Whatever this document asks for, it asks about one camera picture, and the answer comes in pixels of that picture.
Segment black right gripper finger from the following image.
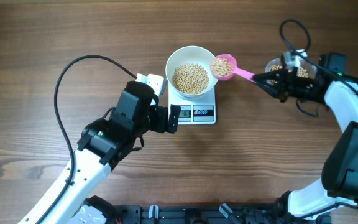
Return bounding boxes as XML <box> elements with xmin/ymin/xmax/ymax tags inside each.
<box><xmin>252</xmin><ymin>69</ymin><xmax>282</xmax><ymax>83</ymax></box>
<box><xmin>255</xmin><ymin>82</ymin><xmax>282</xmax><ymax>100</ymax></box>

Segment pink plastic measuring scoop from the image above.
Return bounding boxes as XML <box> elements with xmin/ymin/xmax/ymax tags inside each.
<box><xmin>213</xmin><ymin>54</ymin><xmax>254</xmax><ymax>81</ymax></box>

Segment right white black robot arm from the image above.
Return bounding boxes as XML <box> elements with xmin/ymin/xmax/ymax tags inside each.
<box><xmin>250</xmin><ymin>52</ymin><xmax>358</xmax><ymax>223</ymax></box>

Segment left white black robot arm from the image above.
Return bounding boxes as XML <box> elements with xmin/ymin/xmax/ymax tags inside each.
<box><xmin>21</xmin><ymin>81</ymin><xmax>181</xmax><ymax>223</ymax></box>

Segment white digital kitchen scale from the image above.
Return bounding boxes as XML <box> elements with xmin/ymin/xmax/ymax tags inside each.
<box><xmin>168</xmin><ymin>84</ymin><xmax>217</xmax><ymax>125</ymax></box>

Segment soybeans in white bowl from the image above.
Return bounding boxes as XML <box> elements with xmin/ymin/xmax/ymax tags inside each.
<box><xmin>173</xmin><ymin>63</ymin><xmax>209</xmax><ymax>95</ymax></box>

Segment white round bowl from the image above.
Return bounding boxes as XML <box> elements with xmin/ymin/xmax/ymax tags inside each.
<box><xmin>165</xmin><ymin>46</ymin><xmax>218</xmax><ymax>98</ymax></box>

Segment soybeans in pink scoop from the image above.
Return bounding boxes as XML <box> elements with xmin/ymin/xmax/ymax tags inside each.
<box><xmin>211</xmin><ymin>58</ymin><xmax>234</xmax><ymax>77</ymax></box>

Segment pile of soybeans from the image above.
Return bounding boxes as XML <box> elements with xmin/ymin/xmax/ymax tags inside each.
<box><xmin>268</xmin><ymin>65</ymin><xmax>309</xmax><ymax>85</ymax></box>

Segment clear plastic container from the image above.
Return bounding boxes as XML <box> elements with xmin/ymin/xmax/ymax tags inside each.
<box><xmin>265</xmin><ymin>58</ymin><xmax>317</xmax><ymax>79</ymax></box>

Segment left black camera cable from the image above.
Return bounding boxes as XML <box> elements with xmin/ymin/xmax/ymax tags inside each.
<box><xmin>34</xmin><ymin>54</ymin><xmax>138</xmax><ymax>224</ymax></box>

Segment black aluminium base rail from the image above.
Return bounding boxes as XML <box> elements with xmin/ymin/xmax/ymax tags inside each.
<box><xmin>73</xmin><ymin>194</ymin><xmax>332</xmax><ymax>224</ymax></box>

